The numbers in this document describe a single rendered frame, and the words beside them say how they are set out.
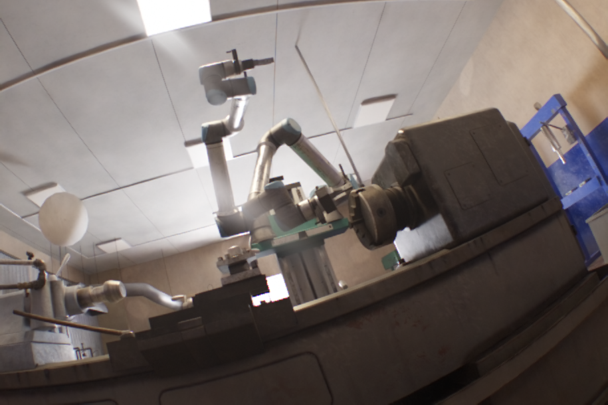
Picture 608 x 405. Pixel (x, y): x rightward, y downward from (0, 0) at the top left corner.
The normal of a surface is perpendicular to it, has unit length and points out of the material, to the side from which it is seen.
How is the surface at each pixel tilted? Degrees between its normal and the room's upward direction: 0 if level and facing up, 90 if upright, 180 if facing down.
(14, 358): 90
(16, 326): 66
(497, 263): 90
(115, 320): 90
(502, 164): 90
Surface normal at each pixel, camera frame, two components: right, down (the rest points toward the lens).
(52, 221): 0.49, -0.01
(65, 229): 0.76, 0.14
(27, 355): 0.09, -0.45
